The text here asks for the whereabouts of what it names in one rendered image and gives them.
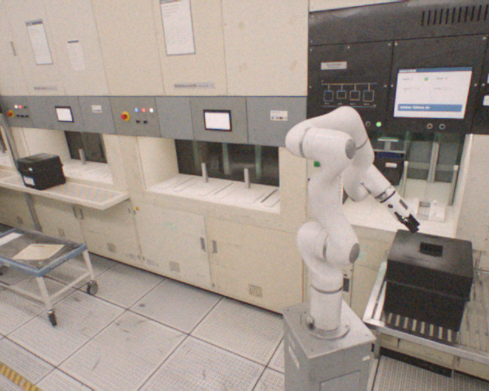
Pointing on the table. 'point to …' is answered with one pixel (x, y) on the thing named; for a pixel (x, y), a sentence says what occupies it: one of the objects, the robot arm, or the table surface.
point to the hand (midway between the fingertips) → (413, 225)
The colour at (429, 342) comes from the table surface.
